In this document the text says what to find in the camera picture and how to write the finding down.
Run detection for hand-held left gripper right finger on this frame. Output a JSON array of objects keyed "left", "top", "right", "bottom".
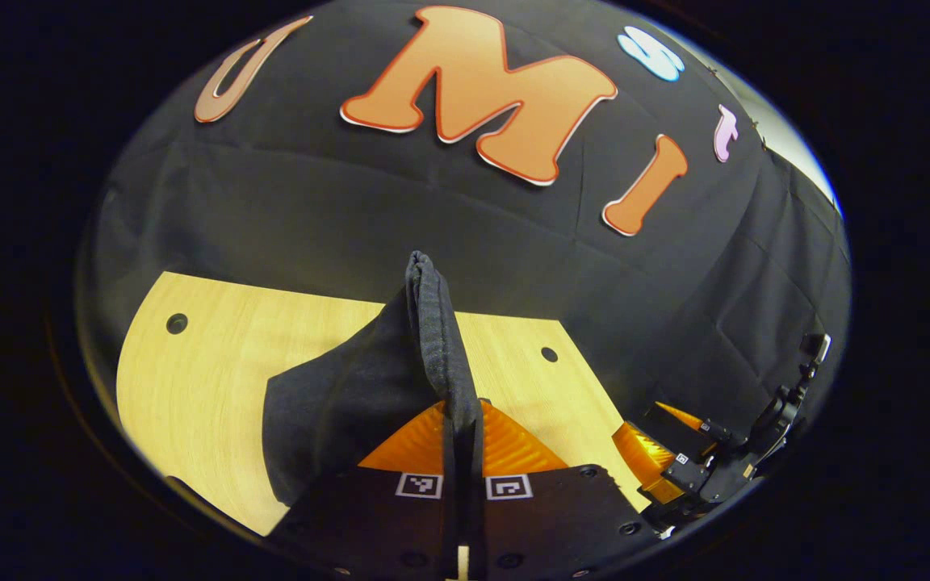
[{"left": 469, "top": 398, "right": 664, "bottom": 581}]

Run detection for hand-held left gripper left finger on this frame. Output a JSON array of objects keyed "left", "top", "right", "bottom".
[{"left": 271, "top": 401, "right": 460, "bottom": 581}]

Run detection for dark grey jeans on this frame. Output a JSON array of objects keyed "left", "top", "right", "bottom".
[{"left": 262, "top": 250, "right": 483, "bottom": 517}]

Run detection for black backdrop cloth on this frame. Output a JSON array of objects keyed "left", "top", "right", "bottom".
[{"left": 77, "top": 0, "right": 852, "bottom": 457}]

